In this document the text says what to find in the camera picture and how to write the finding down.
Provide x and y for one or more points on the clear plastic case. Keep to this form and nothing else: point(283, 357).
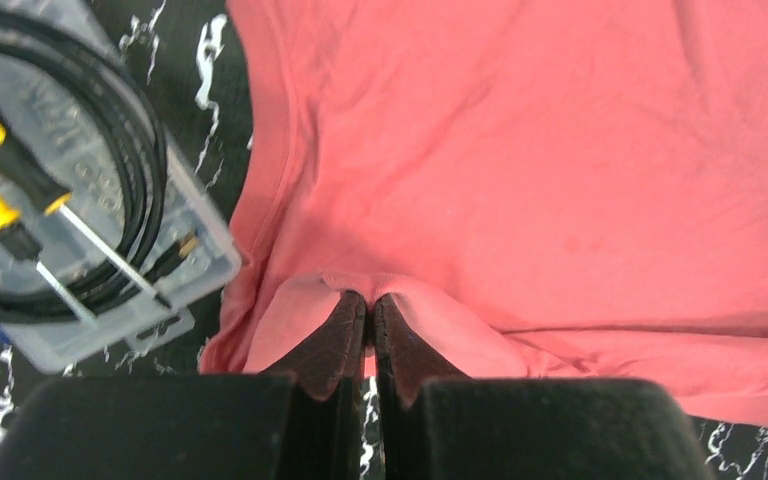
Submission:
point(66, 93)

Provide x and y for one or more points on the coral pink t-shirt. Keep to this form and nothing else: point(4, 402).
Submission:
point(545, 188)

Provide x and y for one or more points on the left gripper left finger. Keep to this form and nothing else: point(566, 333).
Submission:
point(330, 361)

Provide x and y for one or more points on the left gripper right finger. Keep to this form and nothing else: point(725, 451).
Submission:
point(404, 360)

